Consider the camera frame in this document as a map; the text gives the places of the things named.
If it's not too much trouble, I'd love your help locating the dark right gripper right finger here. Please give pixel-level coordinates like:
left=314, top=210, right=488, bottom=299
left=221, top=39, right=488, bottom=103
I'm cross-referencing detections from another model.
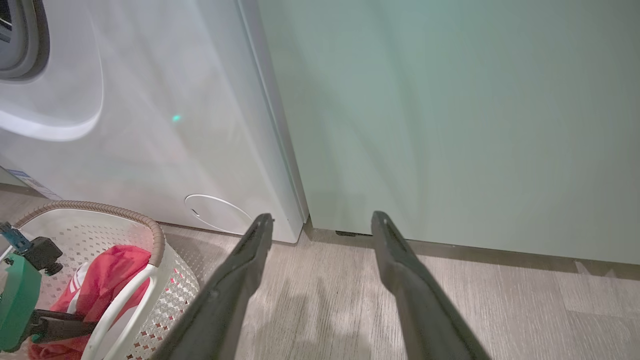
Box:
left=370, top=210, right=493, bottom=360

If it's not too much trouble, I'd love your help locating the round white filter cover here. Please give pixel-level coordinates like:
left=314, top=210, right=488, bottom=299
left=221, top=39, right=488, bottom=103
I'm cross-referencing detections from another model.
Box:
left=184, top=194, right=253, bottom=236

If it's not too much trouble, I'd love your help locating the blue left cable plug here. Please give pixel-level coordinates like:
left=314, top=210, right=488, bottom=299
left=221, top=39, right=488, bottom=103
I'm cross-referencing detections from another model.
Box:
left=0, top=221, right=32, bottom=256

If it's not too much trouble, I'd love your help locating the pale green cabinet white side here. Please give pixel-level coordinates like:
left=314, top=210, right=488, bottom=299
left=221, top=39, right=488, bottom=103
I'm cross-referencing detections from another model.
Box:
left=257, top=0, right=640, bottom=266

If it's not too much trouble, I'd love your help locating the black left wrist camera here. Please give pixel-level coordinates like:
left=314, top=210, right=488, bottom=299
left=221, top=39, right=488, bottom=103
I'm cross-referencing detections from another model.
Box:
left=22, top=237, right=64, bottom=277

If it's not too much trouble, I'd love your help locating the blue energy label sticker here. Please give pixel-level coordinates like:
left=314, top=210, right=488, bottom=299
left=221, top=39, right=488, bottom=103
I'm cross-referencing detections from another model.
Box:
left=2, top=167, right=63, bottom=201

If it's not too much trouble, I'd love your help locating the white front-load washing machine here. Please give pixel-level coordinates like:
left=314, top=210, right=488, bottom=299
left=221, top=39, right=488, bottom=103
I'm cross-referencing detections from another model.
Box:
left=0, top=0, right=308, bottom=245

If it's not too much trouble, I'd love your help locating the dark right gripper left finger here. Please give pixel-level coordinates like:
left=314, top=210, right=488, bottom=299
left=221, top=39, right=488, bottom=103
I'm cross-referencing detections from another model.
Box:
left=150, top=213, right=275, bottom=360

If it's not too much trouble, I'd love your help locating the cream perforated laundry basket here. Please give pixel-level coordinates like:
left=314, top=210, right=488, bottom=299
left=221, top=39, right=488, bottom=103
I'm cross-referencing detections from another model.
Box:
left=0, top=200, right=201, bottom=360

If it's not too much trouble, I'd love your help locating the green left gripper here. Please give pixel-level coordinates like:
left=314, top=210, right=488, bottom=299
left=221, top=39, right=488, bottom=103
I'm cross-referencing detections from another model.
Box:
left=0, top=252, right=98, bottom=352

